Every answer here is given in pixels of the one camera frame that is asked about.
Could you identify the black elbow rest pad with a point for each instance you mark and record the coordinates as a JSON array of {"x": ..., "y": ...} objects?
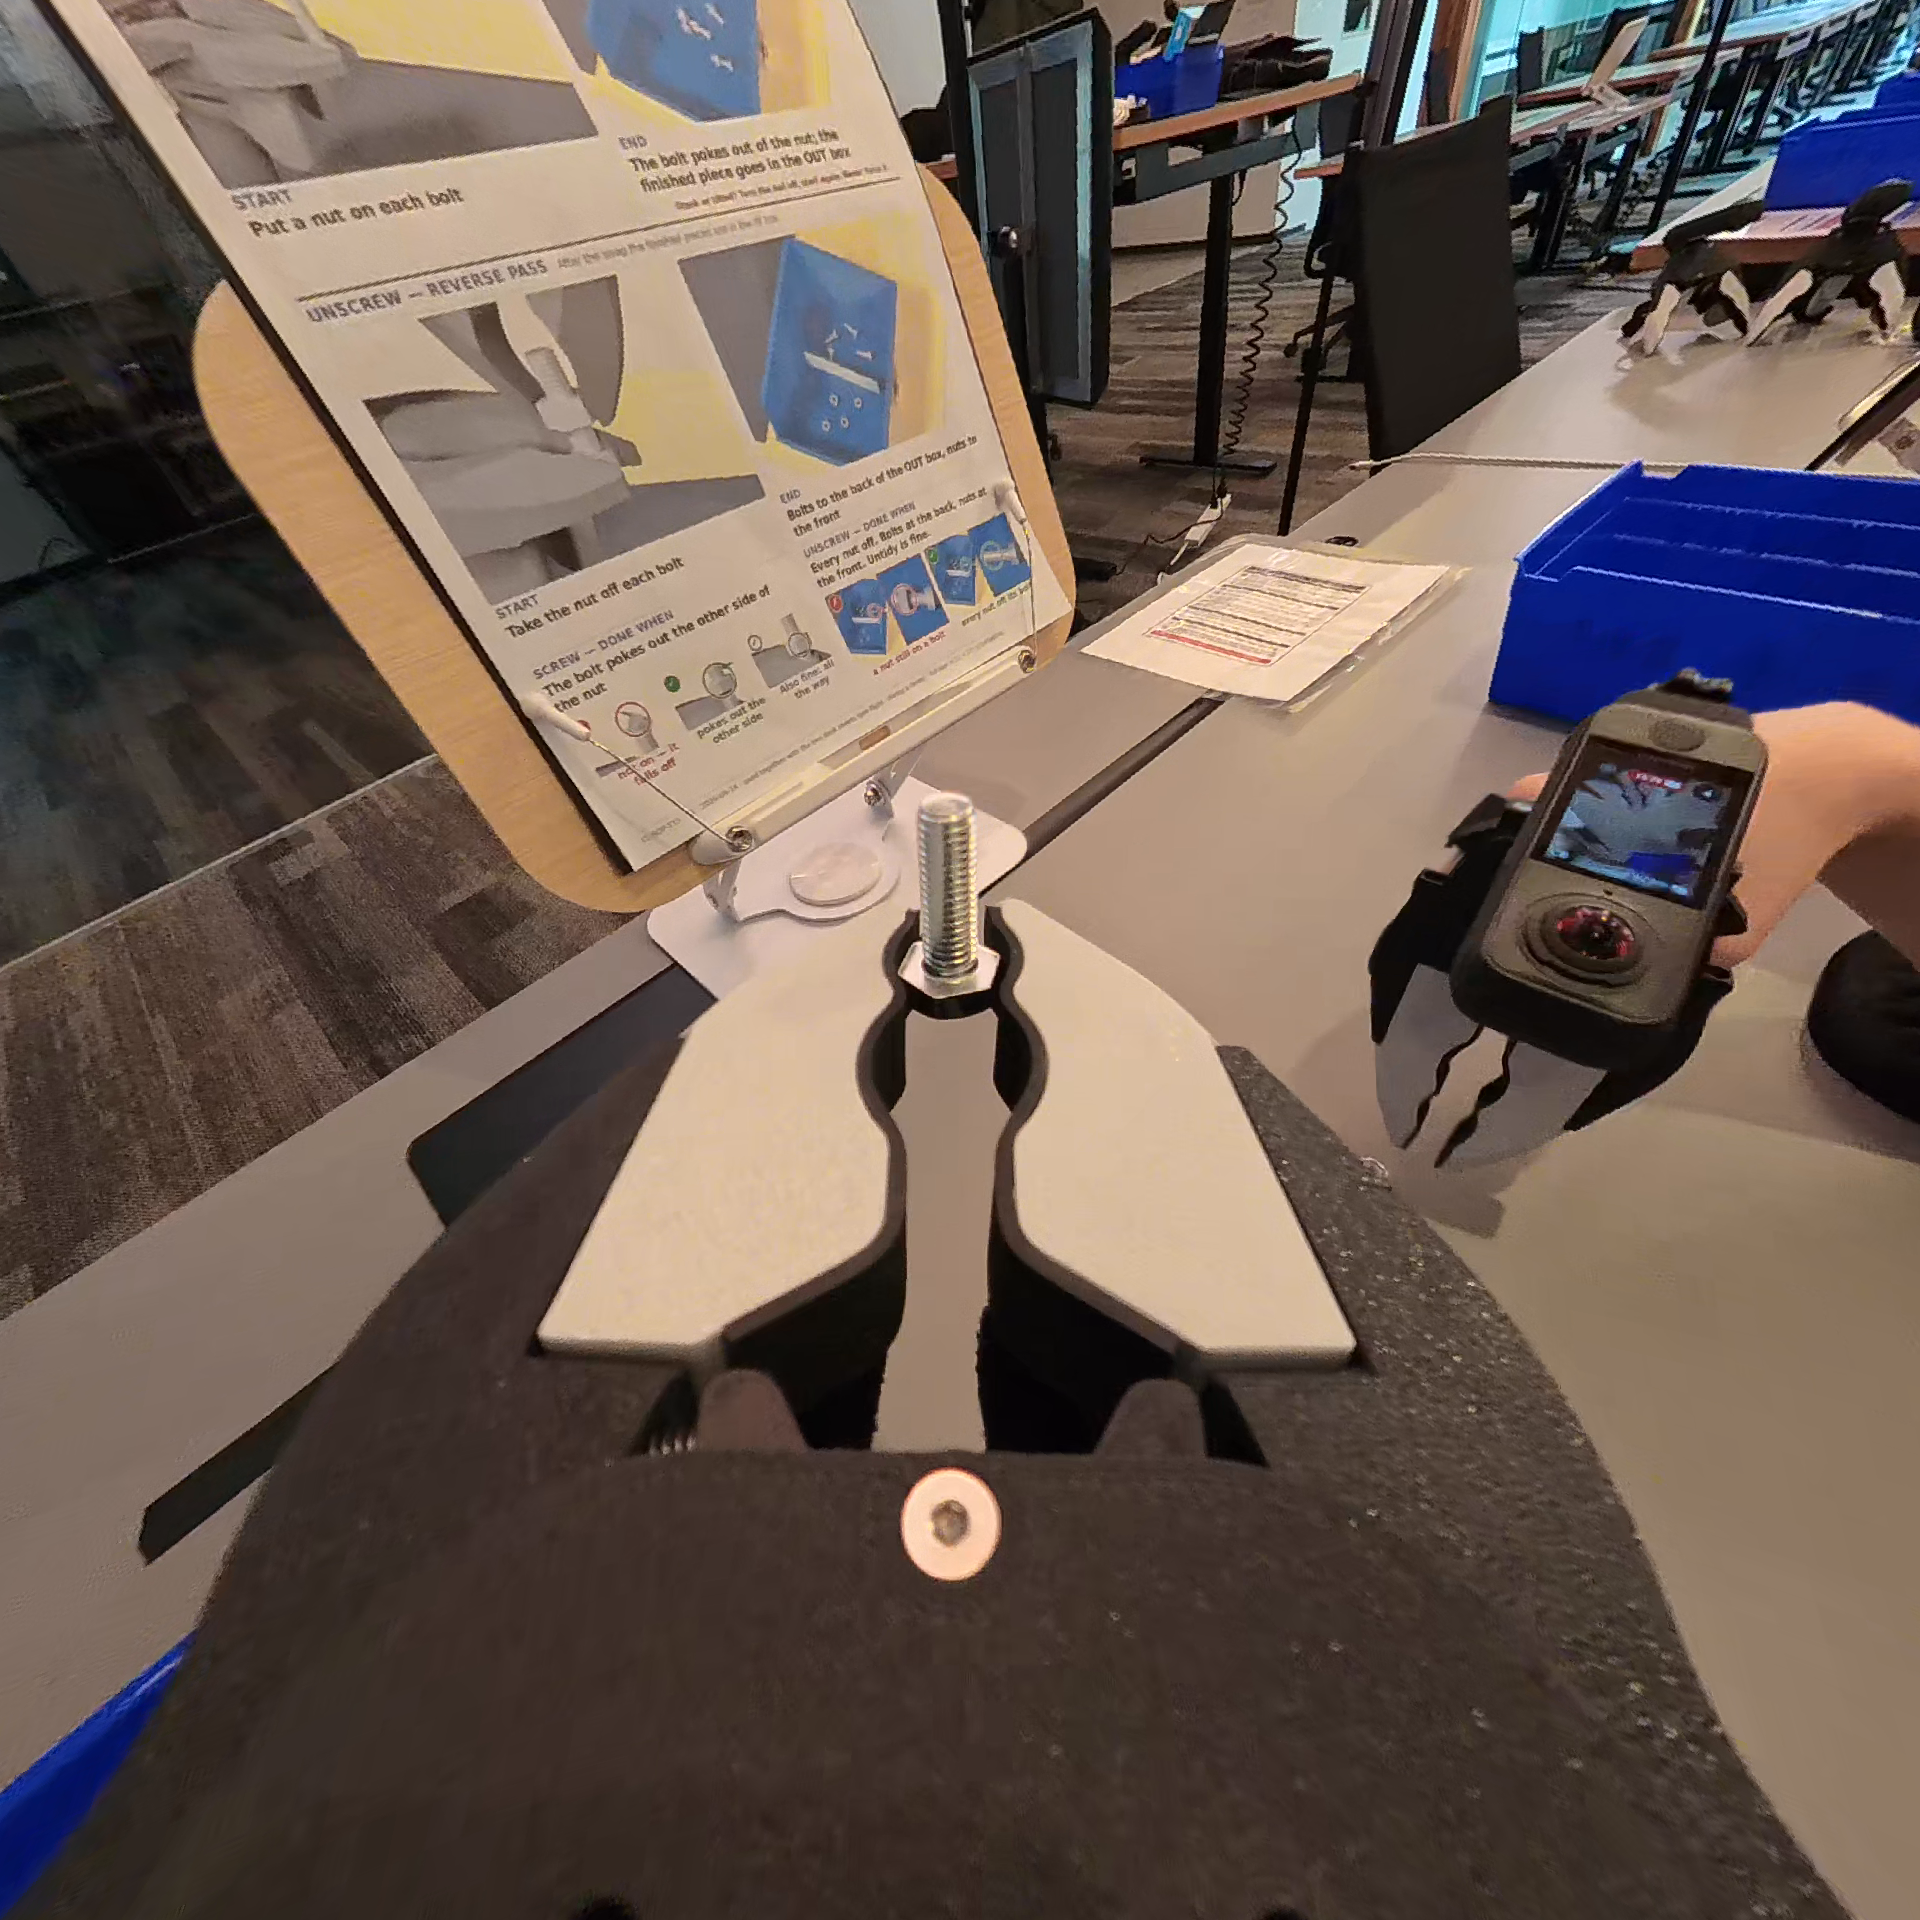
[{"x": 1876, "y": 1036}]

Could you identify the silver hex bolt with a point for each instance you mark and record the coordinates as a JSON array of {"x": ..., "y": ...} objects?
[{"x": 945, "y": 885}]

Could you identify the instruction board on stand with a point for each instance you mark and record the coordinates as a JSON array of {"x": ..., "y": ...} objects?
[{"x": 600, "y": 451}]

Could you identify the black metal rolling stand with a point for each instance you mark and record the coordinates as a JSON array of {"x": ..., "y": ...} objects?
[{"x": 1037, "y": 195}]

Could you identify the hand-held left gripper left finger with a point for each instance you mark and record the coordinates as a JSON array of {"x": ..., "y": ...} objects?
[{"x": 735, "y": 1184}]

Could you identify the person's right hand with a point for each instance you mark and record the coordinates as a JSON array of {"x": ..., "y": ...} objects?
[{"x": 1829, "y": 811}]

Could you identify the white paper sheet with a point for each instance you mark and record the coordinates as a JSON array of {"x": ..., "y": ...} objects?
[{"x": 1276, "y": 615}]

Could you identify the black white clip tool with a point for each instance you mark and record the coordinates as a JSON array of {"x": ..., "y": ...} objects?
[
  {"x": 1852, "y": 254},
  {"x": 1704, "y": 263}
]

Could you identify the wooden standing desk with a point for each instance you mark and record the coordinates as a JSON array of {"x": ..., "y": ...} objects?
[{"x": 1214, "y": 301}]

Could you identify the white power strip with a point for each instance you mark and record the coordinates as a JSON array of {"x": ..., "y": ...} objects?
[{"x": 1196, "y": 528}]

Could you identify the blue plastic bin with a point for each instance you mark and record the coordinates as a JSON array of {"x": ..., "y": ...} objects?
[
  {"x": 77, "y": 1757},
  {"x": 1652, "y": 646}
]

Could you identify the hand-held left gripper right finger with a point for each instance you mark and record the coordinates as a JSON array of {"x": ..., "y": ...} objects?
[{"x": 1172, "y": 1184}]

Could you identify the blue storage bin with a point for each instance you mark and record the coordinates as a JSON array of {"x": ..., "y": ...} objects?
[
  {"x": 1166, "y": 78},
  {"x": 1845, "y": 158}
]

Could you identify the metal-legged document stand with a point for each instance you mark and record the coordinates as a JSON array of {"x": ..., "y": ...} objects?
[{"x": 1876, "y": 421}]

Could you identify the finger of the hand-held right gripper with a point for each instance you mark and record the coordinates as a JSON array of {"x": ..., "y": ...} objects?
[
  {"x": 1538, "y": 1103},
  {"x": 1412, "y": 1079}
]

